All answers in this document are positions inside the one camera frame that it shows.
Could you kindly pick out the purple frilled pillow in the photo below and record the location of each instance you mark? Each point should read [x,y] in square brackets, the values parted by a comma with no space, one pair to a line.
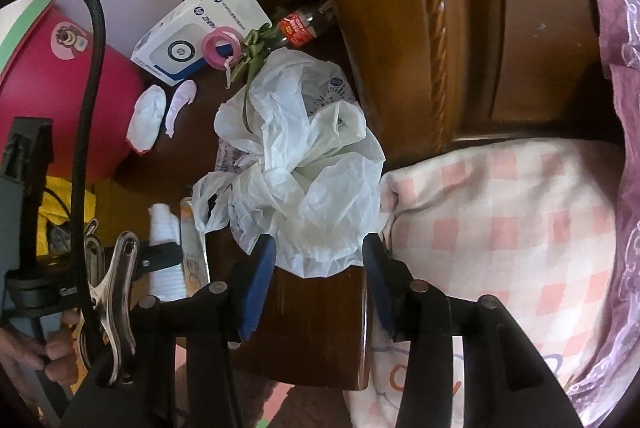
[620,57]

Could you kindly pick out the yellow towel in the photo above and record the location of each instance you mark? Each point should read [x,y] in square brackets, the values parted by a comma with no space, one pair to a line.
[60,203]

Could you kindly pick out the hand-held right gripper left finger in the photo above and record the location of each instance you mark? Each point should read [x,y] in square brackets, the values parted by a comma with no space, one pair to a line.
[257,293]

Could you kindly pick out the metal spring clip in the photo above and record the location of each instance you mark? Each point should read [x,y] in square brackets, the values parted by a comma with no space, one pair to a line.
[92,233]
[117,288]

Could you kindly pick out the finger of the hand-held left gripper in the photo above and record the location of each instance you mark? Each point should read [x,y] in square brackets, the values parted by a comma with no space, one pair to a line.
[160,258]

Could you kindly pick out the dark wooden nightstand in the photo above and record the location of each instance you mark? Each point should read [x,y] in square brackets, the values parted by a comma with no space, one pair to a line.
[475,32]

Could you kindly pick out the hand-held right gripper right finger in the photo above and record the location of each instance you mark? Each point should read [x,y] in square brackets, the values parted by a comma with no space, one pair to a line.
[380,293]

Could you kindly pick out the red bin with green rim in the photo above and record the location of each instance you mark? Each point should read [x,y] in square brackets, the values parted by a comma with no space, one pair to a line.
[100,107]

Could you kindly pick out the clear bottle with red label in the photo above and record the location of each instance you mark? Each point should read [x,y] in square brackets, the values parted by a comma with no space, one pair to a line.
[300,25]

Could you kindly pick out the pink tape roll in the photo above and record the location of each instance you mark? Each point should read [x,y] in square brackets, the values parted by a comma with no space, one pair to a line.
[217,45]

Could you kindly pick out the white torn tissue piece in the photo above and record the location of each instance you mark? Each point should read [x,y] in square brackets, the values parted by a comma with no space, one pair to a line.
[180,102]

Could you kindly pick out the pink checked bed sheet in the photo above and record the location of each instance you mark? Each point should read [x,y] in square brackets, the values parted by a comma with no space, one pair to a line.
[500,218]

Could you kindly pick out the white blue cardboard box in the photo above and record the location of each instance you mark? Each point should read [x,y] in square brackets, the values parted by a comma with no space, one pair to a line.
[200,37]

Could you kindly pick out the person's left hand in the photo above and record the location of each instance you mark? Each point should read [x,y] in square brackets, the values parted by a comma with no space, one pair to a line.
[25,353]

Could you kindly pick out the white plastic bag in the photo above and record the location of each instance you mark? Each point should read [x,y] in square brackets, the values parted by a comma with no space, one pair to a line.
[300,167]

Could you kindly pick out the white ribbed paper cup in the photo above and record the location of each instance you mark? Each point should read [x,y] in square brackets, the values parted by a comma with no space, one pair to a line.
[165,228]

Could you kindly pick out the green plant stem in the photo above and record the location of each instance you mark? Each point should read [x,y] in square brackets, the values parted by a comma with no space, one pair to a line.
[250,52]

